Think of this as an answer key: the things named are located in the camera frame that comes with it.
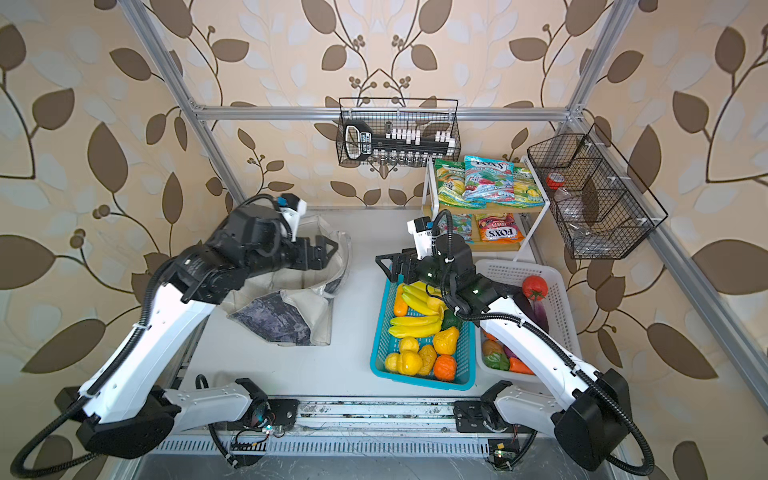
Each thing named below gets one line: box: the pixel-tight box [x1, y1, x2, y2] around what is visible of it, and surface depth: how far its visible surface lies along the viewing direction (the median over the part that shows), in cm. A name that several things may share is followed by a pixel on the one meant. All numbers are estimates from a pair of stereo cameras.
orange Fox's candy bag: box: [478, 213, 525, 243], surface depth 91 cm
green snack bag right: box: [514, 166, 545, 209], surface depth 77 cm
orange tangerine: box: [433, 354, 457, 382], surface depth 78 cm
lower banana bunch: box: [388, 315, 443, 339], surface depth 87 cm
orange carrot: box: [509, 356, 536, 376], surface depth 77 cm
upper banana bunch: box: [401, 281, 448, 315], surface depth 91 cm
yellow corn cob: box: [418, 344, 437, 376], surface depth 81 cm
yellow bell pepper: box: [397, 352, 423, 376], surface depth 76 cm
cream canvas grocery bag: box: [221, 214, 353, 346], surface depth 78 cm
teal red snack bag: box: [464, 156, 515, 203], surface depth 77 cm
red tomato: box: [522, 275, 549, 301], surface depth 91 cm
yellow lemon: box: [400, 336, 419, 355], surface depth 84 cm
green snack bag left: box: [434, 159, 471, 208], surface depth 78 cm
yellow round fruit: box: [384, 352, 399, 373], surface depth 79 cm
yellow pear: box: [433, 326, 459, 355], surface depth 83 cm
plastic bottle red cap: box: [546, 172, 586, 223], surface depth 80 cm
